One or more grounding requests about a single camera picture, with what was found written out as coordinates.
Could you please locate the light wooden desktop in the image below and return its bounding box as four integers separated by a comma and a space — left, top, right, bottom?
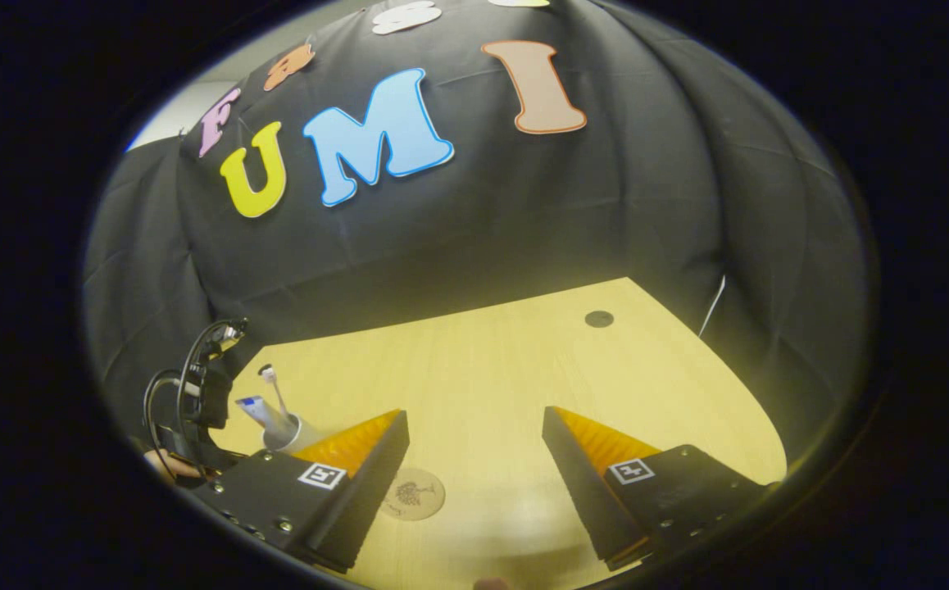
212, 277, 788, 590

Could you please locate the white cup with wooden handle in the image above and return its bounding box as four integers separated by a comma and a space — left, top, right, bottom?
263, 414, 329, 456

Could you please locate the white toothpaste tube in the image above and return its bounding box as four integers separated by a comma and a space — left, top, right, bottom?
234, 395, 297, 439

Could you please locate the white cable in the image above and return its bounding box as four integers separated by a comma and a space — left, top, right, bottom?
698, 275, 727, 338

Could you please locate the pink toothbrush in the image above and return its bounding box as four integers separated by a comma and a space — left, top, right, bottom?
257, 365, 293, 423

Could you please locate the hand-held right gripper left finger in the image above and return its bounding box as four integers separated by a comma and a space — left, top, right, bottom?
194, 408, 411, 574

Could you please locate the black cable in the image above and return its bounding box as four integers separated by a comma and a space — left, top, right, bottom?
143, 321, 234, 460

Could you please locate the round wooden coaster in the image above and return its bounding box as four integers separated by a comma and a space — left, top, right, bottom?
378, 467, 447, 523

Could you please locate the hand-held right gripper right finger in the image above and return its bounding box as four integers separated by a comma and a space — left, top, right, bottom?
540, 405, 772, 573

